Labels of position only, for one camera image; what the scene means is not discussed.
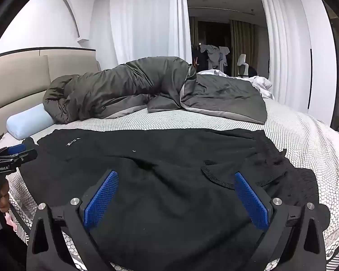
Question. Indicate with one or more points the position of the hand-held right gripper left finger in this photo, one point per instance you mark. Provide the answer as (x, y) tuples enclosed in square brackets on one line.
[(100, 200)]

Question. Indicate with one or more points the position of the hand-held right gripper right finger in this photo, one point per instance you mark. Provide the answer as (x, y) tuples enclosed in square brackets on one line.
[(251, 200)]

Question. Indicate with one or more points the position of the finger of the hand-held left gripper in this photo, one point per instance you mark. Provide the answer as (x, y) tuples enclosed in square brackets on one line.
[(15, 148), (28, 155)]

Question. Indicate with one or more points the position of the black pants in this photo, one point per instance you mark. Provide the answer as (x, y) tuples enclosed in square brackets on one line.
[(163, 169)]

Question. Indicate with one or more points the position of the light blue pillow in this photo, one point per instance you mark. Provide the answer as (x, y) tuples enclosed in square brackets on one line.
[(28, 122)]

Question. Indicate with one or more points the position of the pink cloth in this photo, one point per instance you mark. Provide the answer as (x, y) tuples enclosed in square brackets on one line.
[(10, 221)]

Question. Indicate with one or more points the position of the beige padded headboard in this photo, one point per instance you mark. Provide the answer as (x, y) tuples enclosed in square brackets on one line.
[(19, 79)]

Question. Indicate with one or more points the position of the bed with white patterned cover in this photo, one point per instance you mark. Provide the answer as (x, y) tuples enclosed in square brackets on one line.
[(293, 141)]

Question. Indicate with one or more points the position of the person's dark clothing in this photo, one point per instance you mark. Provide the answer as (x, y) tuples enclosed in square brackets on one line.
[(5, 248)]

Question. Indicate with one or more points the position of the grey duvet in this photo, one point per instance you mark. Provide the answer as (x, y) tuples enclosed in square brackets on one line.
[(135, 87)]

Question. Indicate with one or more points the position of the white office chair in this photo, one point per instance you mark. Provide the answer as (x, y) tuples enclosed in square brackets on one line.
[(242, 63)]

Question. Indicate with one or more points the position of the grey clothes on rack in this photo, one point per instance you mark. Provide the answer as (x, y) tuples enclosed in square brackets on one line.
[(213, 55)]

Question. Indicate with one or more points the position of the olive striped curtain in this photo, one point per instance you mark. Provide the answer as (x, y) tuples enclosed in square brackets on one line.
[(243, 39)]

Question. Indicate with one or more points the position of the white sheer curtain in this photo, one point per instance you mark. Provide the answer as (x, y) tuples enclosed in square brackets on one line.
[(147, 19), (276, 39)]

